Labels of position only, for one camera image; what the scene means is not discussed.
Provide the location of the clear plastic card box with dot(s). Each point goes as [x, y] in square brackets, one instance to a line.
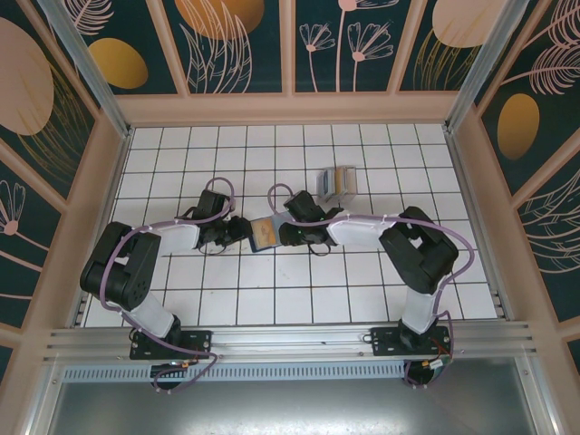
[337, 197]

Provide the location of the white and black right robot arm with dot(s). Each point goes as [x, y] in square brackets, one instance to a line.
[417, 249]

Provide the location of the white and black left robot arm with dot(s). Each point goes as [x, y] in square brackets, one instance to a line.
[122, 267]

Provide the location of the blue credit card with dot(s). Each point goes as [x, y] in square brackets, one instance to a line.
[325, 183]

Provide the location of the tan credit card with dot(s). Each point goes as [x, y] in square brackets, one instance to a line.
[339, 180]

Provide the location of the grey metal panel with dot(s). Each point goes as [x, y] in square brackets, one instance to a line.
[290, 408]

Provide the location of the aluminium front rail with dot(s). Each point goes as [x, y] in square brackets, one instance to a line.
[290, 340]

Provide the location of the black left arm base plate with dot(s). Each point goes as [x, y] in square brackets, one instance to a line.
[195, 344]

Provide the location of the aluminium side rail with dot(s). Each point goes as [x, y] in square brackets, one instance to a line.
[109, 190]
[480, 226]

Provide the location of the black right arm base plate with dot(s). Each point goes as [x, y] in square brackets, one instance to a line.
[385, 342]

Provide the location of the aluminium corner post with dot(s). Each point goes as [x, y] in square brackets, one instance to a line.
[482, 63]
[86, 68]

